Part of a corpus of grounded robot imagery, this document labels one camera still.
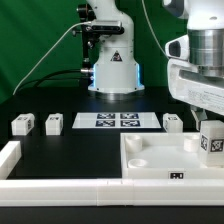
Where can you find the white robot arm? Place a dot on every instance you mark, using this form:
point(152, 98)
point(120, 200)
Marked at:
point(116, 73)

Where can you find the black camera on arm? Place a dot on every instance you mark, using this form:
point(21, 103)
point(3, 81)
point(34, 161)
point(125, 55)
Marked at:
point(105, 27)

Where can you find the white square tabletop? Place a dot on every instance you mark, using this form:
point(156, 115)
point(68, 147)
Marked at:
point(164, 156)

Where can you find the white obstacle fence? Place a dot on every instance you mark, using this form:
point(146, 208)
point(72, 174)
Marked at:
point(101, 192)

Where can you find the white fiducial marker sheet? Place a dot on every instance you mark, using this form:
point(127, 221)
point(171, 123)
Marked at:
point(118, 120)

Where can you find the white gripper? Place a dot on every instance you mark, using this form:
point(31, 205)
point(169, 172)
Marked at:
point(186, 84)

